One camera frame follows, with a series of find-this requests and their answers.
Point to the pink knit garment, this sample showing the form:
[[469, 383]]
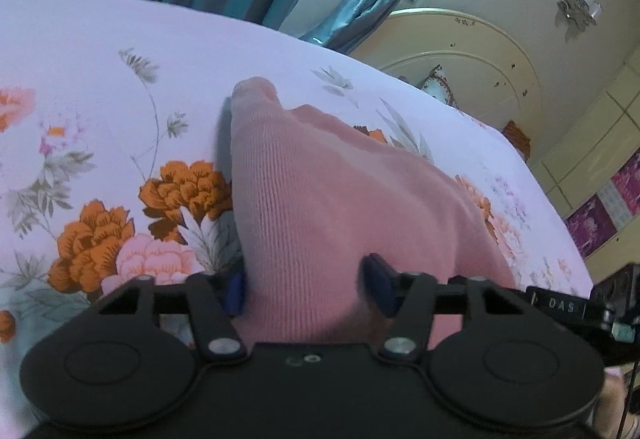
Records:
[[325, 214]]

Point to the white patterned cushion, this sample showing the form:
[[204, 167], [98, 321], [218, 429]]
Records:
[[440, 86]]

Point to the cream round headboard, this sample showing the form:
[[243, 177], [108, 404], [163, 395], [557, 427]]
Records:
[[475, 59]]

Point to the wall lamp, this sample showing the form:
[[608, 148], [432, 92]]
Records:
[[577, 11]]

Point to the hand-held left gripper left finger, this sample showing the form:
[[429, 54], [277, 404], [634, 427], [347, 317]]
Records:
[[235, 291]]

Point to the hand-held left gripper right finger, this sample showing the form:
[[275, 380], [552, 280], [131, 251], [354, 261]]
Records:
[[382, 284]]

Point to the floral bed sheet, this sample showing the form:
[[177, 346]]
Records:
[[100, 119]]

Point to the orange patterned cushion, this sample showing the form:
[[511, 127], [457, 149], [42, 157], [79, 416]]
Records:
[[517, 139]]

